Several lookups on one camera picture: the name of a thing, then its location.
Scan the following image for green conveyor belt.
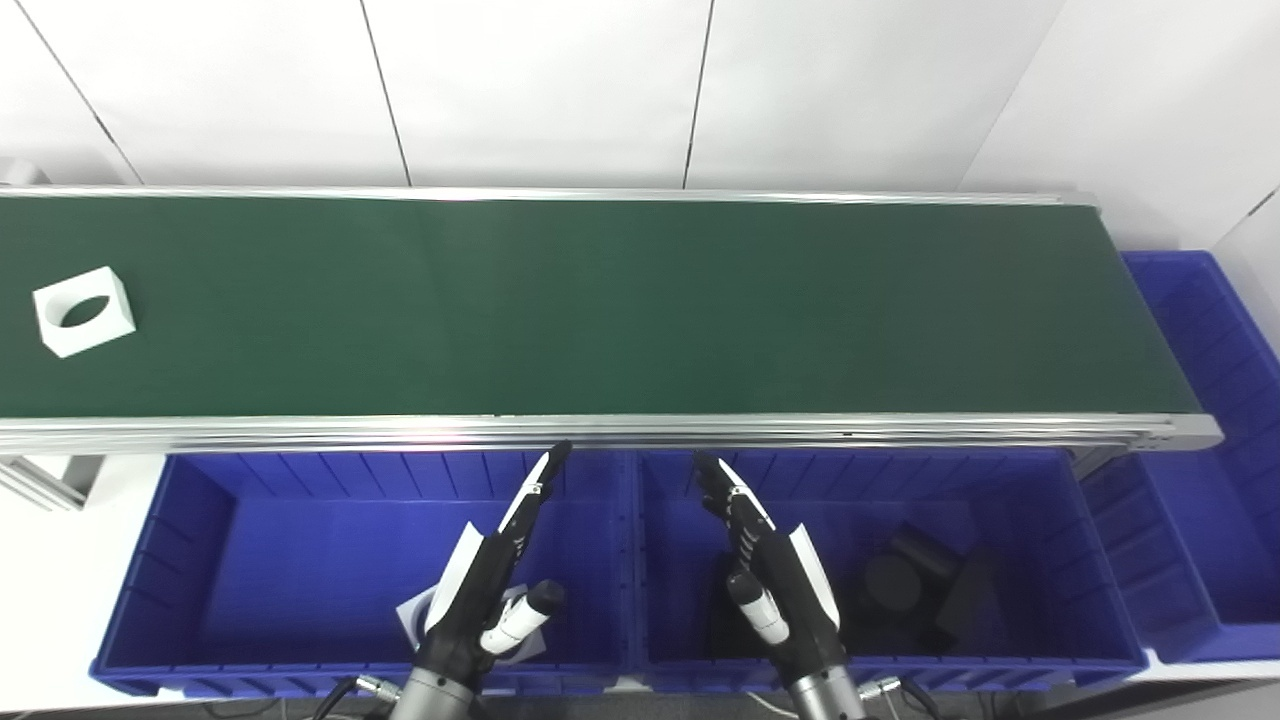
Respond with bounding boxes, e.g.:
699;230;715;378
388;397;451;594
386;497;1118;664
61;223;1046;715
0;185;1226;457
0;195;1201;419

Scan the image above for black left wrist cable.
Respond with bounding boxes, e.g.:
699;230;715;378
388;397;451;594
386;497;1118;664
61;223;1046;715
310;674;403;720

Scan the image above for black round part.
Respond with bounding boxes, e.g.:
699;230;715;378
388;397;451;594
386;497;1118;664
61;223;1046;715
862;522;966;626

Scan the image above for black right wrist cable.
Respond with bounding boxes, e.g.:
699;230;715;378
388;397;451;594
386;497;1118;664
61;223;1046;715
858;675;943;720

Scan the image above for aluminium conveyor leg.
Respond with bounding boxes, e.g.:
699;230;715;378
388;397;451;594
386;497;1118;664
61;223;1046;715
0;455;106;512
1068;446;1133;483

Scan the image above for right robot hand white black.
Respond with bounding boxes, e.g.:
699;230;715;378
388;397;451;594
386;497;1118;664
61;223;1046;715
693;452;851;687

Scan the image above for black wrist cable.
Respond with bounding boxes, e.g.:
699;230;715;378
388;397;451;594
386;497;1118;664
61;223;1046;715
310;674;403;720
858;675;943;720

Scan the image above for blue plastic bin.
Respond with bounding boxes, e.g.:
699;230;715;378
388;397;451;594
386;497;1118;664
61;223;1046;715
1080;250;1280;663
90;450;641;699
630;447;1149;693

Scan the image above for white square part with hole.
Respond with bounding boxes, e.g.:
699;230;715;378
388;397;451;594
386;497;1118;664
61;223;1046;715
32;266;137;359
396;585;549;663

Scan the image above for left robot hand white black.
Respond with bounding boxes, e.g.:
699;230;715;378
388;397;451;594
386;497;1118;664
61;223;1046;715
412;441;574;685

